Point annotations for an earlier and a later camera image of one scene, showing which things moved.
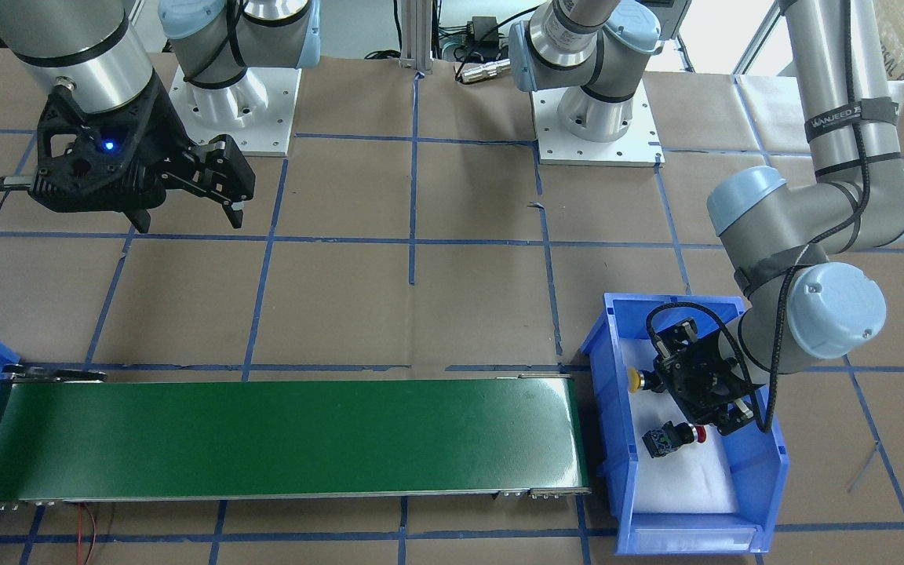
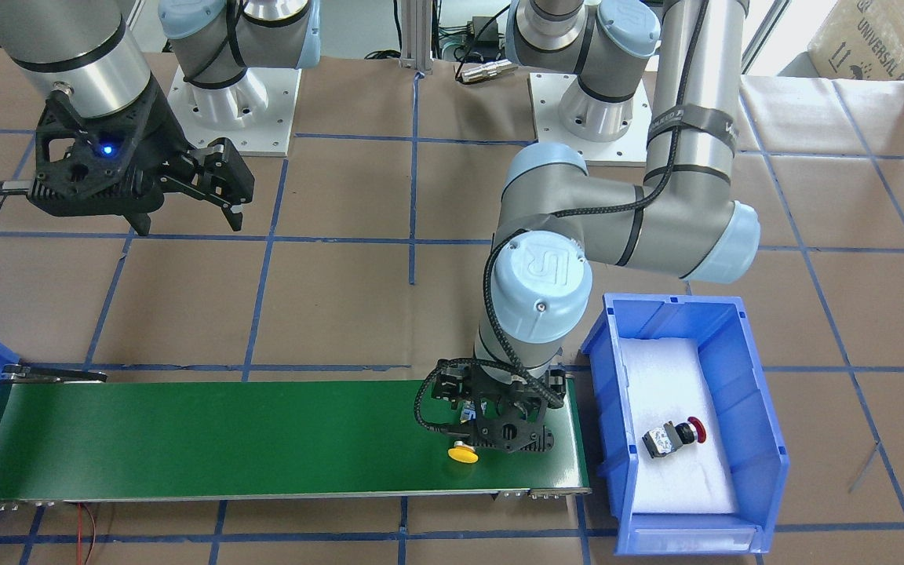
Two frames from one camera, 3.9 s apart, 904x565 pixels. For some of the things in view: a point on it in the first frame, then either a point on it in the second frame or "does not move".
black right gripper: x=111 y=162 does not move
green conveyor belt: x=52 y=435 does not move
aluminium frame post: x=417 y=34 does not move
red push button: x=671 y=436 does not move
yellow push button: x=641 y=379 -> x=463 y=452
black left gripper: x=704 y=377 -> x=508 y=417
